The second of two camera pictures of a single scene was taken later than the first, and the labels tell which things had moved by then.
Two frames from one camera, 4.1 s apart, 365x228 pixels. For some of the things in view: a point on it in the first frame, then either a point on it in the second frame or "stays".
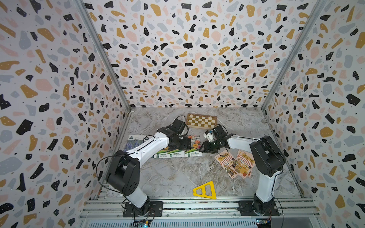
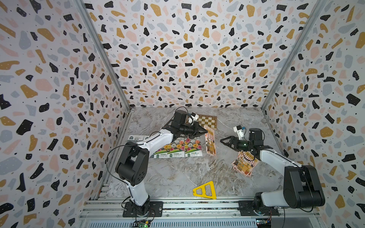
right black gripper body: [211, 147] -> [242, 146]
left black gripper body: [183, 144] -> [188, 129]
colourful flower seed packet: [176, 153] stays
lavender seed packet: [133, 141] stays
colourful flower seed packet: [195, 144] stays
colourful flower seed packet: [162, 154] stays
